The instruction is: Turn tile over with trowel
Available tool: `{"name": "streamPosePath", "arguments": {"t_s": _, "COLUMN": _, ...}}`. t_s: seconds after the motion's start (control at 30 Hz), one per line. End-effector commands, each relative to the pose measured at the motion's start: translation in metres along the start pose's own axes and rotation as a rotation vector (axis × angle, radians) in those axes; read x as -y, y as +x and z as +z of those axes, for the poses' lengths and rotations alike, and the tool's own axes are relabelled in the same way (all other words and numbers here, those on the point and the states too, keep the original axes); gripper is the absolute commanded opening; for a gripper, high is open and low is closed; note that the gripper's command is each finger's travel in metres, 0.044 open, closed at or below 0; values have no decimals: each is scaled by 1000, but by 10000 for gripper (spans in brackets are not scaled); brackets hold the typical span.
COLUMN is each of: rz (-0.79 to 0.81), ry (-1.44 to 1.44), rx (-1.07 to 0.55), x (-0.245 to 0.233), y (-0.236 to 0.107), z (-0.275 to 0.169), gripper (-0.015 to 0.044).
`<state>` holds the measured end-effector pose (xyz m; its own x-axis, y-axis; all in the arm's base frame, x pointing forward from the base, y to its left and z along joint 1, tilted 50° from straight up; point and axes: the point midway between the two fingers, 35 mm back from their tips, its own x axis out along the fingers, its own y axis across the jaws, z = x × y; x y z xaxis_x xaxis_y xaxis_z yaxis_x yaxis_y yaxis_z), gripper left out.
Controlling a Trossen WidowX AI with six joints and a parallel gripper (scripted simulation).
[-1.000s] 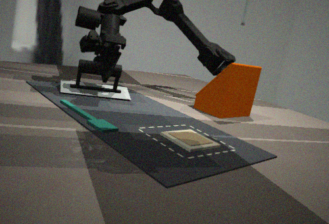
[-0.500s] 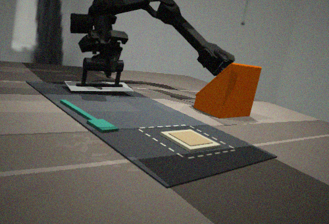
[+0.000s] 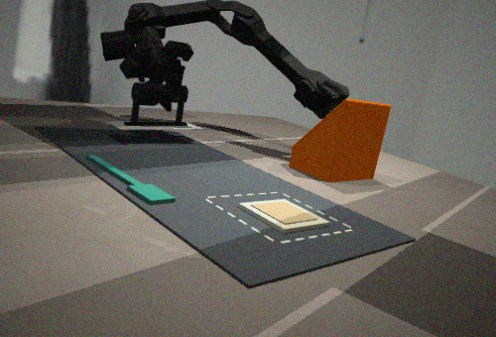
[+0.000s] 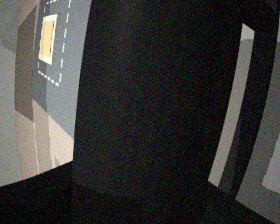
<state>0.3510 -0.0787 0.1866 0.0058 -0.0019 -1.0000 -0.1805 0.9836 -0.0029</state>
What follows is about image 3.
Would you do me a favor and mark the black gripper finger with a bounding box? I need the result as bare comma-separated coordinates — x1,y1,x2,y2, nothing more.
159,102,172,111
157,63,185,101

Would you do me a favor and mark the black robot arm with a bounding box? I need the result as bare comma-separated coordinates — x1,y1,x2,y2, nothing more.
100,0,349,119

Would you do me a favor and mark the cream tile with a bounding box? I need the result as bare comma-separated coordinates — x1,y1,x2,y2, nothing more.
238,199,329,234

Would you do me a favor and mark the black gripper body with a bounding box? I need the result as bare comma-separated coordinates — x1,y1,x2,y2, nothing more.
140,41,193,106

